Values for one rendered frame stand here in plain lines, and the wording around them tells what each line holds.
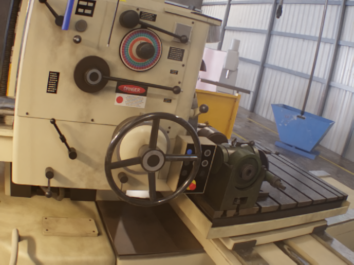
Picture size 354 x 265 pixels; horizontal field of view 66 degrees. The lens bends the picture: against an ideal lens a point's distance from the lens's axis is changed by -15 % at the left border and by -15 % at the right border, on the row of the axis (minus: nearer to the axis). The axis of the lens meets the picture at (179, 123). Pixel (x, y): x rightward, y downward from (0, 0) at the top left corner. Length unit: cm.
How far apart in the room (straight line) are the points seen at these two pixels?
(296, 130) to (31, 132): 673
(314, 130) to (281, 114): 91
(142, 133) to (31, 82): 48
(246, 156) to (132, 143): 59
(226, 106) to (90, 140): 333
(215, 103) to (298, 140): 357
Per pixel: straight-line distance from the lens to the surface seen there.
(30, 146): 130
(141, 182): 144
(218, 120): 446
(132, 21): 119
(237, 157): 154
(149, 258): 182
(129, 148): 122
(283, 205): 188
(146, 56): 118
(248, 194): 164
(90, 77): 116
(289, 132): 756
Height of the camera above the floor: 171
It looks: 13 degrees down
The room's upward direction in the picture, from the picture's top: 13 degrees clockwise
